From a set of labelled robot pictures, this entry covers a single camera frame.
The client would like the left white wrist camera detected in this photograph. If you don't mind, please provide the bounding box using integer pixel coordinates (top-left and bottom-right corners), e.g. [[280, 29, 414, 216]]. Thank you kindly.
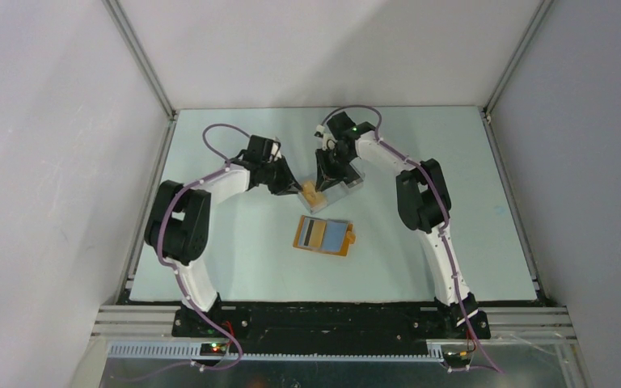
[[270, 137, 282, 161]]

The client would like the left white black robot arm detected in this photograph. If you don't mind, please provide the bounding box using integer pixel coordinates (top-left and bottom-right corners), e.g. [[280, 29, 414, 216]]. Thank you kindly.
[[144, 135, 302, 337]]

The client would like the left controller circuit board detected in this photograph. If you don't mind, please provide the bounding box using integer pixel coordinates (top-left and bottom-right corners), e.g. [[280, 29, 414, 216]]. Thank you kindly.
[[199, 342, 229, 357]]

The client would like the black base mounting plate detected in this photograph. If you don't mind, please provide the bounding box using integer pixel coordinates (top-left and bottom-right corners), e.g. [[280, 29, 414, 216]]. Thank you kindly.
[[171, 302, 491, 355]]

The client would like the right aluminium frame rail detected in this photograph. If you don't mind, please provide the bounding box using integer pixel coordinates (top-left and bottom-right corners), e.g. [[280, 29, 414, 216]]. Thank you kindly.
[[479, 0, 556, 306]]

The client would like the aluminium frame rail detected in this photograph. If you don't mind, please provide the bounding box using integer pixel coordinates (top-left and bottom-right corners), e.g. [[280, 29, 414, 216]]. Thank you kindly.
[[479, 0, 556, 306], [103, 1, 176, 305]]

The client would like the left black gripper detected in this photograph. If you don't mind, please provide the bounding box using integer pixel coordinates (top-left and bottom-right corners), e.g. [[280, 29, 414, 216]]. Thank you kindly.
[[261, 155, 302, 196]]

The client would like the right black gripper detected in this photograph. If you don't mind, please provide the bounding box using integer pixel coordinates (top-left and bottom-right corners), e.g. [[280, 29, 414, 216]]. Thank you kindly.
[[315, 146, 355, 192]]

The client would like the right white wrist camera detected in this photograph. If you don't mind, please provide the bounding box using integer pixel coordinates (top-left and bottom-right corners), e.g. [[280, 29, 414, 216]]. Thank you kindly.
[[314, 124, 332, 150]]

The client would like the grey slotted cable duct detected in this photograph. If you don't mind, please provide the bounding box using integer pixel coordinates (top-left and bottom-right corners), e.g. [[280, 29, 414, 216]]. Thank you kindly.
[[107, 341, 444, 362]]

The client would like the clear plastic card tray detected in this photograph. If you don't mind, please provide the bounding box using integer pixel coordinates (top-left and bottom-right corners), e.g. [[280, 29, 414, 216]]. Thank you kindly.
[[297, 166, 365, 214]]

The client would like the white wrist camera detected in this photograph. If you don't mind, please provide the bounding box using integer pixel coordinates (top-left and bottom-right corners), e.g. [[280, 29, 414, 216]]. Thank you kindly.
[[270, 137, 282, 161], [314, 124, 332, 150]]

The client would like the left aluminium frame rail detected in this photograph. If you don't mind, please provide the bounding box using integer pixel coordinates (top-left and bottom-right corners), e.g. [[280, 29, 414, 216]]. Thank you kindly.
[[103, 1, 176, 305]]

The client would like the orange leather card holder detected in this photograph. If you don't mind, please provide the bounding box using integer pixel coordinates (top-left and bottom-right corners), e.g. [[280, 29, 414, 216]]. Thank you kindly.
[[293, 216, 356, 257]]

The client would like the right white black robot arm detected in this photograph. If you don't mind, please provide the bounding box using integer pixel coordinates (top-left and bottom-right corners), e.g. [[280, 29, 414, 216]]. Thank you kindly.
[[315, 108, 479, 338]]

